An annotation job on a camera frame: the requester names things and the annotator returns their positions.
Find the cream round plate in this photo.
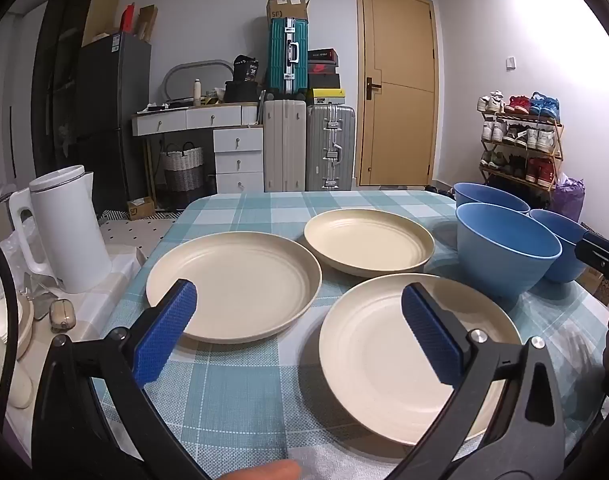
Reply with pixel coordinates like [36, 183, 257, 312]
[304, 208, 436, 278]
[146, 231, 323, 345]
[319, 273, 522, 446]

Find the flat cardboard sheet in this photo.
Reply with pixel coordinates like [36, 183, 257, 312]
[82, 0, 122, 46]

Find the teal suitcase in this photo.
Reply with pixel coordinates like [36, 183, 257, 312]
[267, 17, 310, 101]

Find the oval grey-framed mirror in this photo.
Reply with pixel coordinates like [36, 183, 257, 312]
[163, 60, 235, 103]

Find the wooden shoe rack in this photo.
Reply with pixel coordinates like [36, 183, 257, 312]
[479, 110, 565, 193]

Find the teal checked tablecloth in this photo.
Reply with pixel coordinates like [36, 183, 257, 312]
[92, 190, 609, 480]

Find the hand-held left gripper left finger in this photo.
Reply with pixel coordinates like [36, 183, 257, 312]
[32, 279, 205, 480]

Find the dark grey fridge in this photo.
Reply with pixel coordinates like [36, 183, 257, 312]
[77, 32, 152, 201]

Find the small cardboard box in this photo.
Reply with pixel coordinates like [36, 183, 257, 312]
[127, 196, 155, 221]

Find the wooden door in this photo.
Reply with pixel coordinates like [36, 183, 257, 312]
[355, 0, 440, 190]

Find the beige suitcase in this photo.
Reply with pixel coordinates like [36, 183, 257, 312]
[262, 92, 307, 193]

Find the patterned cardboard box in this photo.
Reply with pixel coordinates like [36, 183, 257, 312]
[583, 266, 609, 306]

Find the white electric kettle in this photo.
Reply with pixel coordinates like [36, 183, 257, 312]
[8, 165, 112, 295]

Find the white desk with drawers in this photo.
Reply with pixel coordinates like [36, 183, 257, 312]
[132, 101, 265, 211]

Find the dotted white floor mat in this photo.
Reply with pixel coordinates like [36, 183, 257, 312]
[99, 210, 185, 261]

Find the yellow black box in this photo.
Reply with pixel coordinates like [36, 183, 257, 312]
[308, 87, 346, 107]

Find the black cable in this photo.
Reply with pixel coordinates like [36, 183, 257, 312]
[0, 222, 22, 461]

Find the open cardboard box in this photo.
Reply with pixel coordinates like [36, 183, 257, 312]
[266, 0, 311, 25]

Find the purple bag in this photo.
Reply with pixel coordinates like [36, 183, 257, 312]
[554, 172, 585, 223]

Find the black bag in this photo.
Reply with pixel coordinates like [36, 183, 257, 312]
[233, 55, 260, 83]

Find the silver suitcase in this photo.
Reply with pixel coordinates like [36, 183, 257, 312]
[305, 104, 357, 192]

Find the woven two-tone basket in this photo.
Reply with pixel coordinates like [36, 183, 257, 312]
[159, 142, 205, 193]

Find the small white bowl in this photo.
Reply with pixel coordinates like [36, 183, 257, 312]
[0, 297, 35, 356]

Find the dark glass cabinet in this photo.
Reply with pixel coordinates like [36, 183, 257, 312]
[32, 0, 102, 191]

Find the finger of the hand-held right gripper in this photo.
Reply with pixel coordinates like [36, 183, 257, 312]
[574, 232, 609, 281]

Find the person's left hand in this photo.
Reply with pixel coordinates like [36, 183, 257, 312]
[219, 460, 302, 480]

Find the blue bowl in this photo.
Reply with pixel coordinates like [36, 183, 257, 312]
[529, 209, 592, 283]
[453, 182, 531, 215]
[456, 202, 563, 300]

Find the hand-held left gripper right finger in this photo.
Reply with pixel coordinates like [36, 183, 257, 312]
[384, 281, 565, 480]

